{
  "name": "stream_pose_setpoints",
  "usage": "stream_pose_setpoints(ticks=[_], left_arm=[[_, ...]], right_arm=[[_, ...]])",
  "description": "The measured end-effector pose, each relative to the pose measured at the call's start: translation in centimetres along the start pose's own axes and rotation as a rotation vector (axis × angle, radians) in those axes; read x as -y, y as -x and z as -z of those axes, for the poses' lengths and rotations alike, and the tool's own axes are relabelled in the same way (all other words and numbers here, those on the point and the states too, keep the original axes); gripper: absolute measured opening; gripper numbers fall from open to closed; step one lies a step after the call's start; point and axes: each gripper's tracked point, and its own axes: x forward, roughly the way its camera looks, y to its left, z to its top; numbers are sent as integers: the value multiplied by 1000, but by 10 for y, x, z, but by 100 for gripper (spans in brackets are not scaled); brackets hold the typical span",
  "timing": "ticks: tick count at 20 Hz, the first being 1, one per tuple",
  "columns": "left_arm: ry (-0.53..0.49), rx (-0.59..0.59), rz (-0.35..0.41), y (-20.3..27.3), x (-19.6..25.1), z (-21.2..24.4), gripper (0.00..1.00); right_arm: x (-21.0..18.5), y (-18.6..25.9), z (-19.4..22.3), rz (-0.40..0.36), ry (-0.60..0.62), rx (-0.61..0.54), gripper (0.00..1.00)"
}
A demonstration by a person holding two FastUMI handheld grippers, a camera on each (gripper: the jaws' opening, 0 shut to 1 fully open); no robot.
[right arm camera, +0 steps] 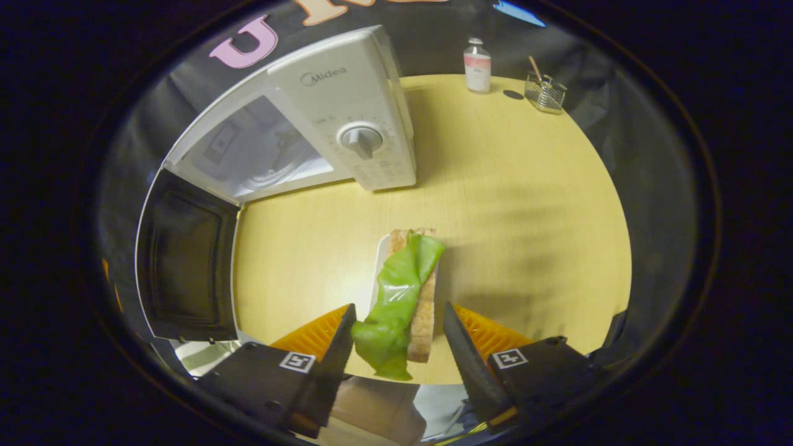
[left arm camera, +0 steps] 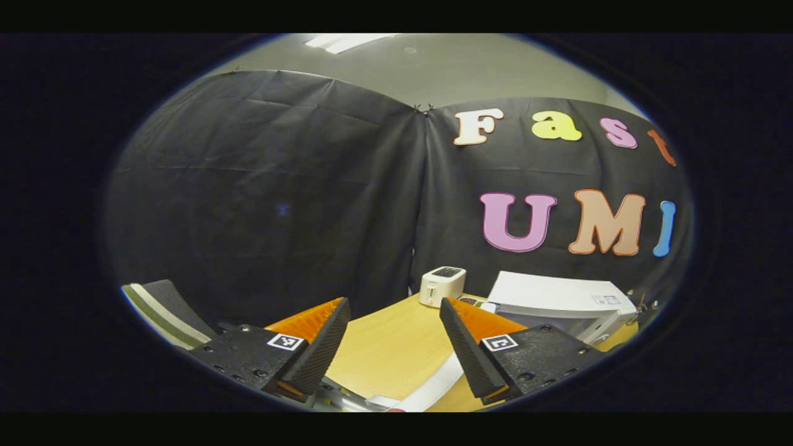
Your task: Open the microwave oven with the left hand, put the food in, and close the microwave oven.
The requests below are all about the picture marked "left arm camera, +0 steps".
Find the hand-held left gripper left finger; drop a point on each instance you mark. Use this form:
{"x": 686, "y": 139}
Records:
{"x": 325, "y": 347}

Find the ceiling light panel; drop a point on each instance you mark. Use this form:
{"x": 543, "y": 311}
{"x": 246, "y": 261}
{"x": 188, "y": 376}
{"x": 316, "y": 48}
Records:
{"x": 347, "y": 42}

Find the black backdrop cloth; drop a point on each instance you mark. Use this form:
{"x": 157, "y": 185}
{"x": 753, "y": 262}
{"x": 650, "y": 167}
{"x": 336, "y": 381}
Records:
{"x": 279, "y": 186}

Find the white toaster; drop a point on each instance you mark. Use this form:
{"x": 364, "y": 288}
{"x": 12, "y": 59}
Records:
{"x": 440, "y": 288}

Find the white microwave oven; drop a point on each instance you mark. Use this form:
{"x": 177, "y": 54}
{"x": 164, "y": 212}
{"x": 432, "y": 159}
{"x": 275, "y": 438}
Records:
{"x": 557, "y": 291}

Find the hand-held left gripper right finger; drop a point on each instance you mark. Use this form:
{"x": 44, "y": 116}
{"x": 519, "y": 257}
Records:
{"x": 468, "y": 353}

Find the dark mesh chair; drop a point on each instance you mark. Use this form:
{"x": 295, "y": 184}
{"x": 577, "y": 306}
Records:
{"x": 176, "y": 303}

